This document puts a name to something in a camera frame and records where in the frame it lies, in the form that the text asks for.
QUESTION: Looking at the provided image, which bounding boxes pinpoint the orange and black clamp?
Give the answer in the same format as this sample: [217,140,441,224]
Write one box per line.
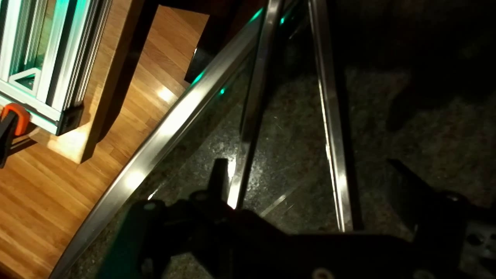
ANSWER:
[0,101,34,168]

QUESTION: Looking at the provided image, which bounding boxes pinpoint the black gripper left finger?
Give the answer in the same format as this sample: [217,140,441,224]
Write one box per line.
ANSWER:
[207,157,231,207]

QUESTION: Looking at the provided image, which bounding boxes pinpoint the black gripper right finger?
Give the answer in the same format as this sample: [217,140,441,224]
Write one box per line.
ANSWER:
[386,157,441,241]

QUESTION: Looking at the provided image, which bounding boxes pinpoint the metal kitchen tongs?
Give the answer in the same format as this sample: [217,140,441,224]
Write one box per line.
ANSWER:
[226,0,362,235]

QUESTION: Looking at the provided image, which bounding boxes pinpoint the aluminium profile frame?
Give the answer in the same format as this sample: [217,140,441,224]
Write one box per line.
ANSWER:
[0,0,107,137]

